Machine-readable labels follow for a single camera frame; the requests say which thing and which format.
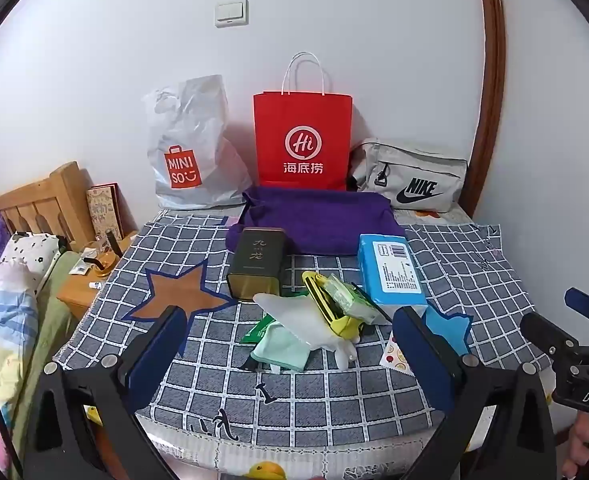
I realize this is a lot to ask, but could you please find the white plastic shopping bag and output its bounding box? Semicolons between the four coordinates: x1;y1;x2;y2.
142;75;252;211

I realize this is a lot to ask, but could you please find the fruit print bed sheet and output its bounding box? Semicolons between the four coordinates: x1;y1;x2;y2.
407;204;475;226

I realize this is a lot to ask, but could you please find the polka dot pillow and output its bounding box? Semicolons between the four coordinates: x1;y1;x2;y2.
0;232;62;296

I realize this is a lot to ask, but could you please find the fruit print small packet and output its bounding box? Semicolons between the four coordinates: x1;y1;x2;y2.
379;335;415;375

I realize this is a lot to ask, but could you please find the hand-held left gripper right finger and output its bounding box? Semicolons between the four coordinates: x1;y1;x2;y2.
392;305;558;480

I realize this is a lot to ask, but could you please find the person's right hand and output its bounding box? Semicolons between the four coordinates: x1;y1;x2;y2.
562;411;589;480

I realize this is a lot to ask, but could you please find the white glove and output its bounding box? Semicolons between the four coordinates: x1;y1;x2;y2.
252;292;360;371

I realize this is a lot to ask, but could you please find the red paper bag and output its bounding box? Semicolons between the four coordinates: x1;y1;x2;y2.
253;52;354;192

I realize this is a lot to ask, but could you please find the brown wooden door frame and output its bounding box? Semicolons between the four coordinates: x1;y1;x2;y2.
467;0;508;216

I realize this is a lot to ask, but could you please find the dark green tea tin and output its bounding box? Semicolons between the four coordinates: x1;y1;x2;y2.
226;227;288;302

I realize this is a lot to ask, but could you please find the grey waist bag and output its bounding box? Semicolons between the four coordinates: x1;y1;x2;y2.
349;138;469;209

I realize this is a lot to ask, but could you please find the blue tissue pack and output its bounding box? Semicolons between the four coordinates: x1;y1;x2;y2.
358;233;428;307

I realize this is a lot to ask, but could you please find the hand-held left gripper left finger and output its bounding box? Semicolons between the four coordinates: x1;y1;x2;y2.
24;305;192;480

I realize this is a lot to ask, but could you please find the yellow pouch with black straps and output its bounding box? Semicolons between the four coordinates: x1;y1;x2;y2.
302;271;370;343

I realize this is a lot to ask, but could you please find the green tissue pack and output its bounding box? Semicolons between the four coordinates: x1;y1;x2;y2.
325;275;390;326

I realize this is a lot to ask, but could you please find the purple towel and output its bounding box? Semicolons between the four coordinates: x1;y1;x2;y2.
224;186;408;257

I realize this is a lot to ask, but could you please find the patterned book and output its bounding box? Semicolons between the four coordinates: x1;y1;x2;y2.
85;183;125;243

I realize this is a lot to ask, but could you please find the orange brown holder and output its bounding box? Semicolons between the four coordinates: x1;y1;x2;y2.
82;255;120;279

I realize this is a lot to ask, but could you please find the mint green cloth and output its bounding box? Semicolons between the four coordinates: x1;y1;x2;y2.
251;322;313;373

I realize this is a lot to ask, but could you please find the grey checkered tablecloth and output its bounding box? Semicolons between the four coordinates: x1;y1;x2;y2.
52;207;555;480

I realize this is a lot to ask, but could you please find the wooden nightstand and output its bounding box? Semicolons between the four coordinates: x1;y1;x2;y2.
57;245;125;321

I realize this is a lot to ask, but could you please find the white light switch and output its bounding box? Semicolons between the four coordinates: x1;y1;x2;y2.
215;0;249;28

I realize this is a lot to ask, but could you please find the wooden headboard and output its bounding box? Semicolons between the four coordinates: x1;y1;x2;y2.
0;161;140;256

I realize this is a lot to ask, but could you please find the green sachet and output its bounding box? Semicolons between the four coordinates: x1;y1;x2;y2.
239;315;278;345

